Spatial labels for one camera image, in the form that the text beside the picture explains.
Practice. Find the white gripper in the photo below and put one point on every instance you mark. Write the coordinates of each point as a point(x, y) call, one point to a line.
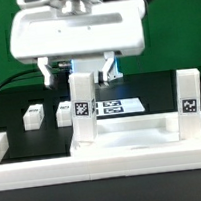
point(110, 27)

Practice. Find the white desk top panel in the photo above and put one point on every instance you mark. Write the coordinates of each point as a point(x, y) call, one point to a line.
point(134, 132)

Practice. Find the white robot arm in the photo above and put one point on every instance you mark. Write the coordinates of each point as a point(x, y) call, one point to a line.
point(68, 8)

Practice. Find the fiducial marker sheet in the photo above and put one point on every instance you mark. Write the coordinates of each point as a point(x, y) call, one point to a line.
point(123, 106)

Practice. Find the white U-shaped fence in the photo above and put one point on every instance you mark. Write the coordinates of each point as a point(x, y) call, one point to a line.
point(184, 156)

